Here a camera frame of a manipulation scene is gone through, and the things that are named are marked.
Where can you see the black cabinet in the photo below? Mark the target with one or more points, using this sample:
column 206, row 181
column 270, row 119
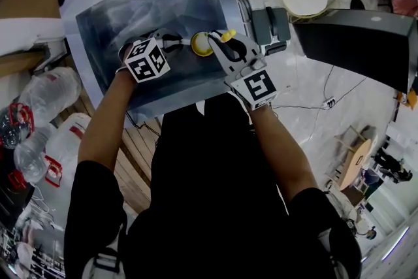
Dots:
column 356, row 42

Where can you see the wooden slat platform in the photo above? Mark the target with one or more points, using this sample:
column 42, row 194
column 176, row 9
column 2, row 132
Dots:
column 137, row 157

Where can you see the red cloth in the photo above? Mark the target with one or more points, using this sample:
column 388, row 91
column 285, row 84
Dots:
column 405, row 5

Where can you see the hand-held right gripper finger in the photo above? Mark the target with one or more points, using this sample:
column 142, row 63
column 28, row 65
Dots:
column 217, row 54
column 251, row 50

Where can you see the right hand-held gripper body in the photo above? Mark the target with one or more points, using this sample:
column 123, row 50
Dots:
column 254, row 88

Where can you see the person's black clothing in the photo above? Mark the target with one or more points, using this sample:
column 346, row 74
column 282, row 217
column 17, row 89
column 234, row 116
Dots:
column 212, row 189

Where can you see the brown cardboard box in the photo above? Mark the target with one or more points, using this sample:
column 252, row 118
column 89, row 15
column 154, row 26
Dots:
column 19, row 63

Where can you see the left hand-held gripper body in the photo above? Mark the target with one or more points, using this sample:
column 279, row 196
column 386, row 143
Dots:
column 147, row 60

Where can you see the white power strip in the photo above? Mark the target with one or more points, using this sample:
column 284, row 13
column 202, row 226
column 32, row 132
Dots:
column 328, row 103

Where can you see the yellow dish brush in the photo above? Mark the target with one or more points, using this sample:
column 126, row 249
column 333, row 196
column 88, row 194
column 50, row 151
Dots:
column 228, row 35

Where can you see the person's left forearm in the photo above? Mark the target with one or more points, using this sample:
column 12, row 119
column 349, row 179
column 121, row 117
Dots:
column 104, row 127

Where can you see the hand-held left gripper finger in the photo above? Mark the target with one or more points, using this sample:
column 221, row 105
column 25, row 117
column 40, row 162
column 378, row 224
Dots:
column 170, row 32
column 174, row 49

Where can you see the wooden side table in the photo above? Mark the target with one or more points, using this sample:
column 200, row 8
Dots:
column 354, row 163

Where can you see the large clear water bottle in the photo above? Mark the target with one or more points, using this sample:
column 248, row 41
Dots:
column 52, row 93
column 70, row 147
column 32, row 153

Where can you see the silver scooter suitcase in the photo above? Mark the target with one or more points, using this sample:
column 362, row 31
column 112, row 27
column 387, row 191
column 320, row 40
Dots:
column 272, row 29

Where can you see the person's right forearm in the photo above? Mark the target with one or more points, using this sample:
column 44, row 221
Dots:
column 281, row 157

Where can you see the clear crumpled water bottle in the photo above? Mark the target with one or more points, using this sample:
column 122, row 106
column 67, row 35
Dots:
column 13, row 130

